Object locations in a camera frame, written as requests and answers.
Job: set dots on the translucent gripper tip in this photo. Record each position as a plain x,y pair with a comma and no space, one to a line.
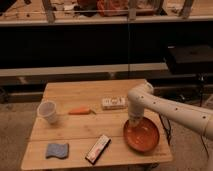
134,122

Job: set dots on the orange ceramic bowl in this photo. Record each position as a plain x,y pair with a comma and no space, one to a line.
142,138

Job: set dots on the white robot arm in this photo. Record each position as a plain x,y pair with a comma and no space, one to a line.
197,119

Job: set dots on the orange carrot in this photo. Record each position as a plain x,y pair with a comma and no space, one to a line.
81,111

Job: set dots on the blue sponge cloth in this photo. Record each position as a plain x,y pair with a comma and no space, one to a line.
60,151

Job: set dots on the clear plastic cup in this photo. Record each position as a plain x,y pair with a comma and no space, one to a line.
47,110

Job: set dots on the black box on shelf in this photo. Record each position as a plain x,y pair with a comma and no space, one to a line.
190,59

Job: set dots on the orange object on shelf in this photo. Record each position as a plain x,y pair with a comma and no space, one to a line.
112,7

